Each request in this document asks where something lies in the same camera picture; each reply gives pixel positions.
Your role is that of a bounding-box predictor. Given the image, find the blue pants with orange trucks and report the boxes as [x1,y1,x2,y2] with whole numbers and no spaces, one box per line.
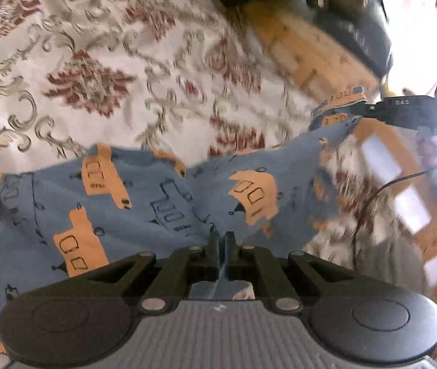
[0,86,370,354]

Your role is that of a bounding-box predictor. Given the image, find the white floral bedspread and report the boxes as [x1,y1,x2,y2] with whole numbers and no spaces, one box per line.
[0,0,429,293]

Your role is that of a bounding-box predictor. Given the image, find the wooden bed frame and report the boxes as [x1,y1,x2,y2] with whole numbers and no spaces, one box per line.
[79,0,437,339]

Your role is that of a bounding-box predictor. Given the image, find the black cable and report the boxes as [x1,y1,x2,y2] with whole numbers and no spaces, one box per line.
[350,166,437,316]

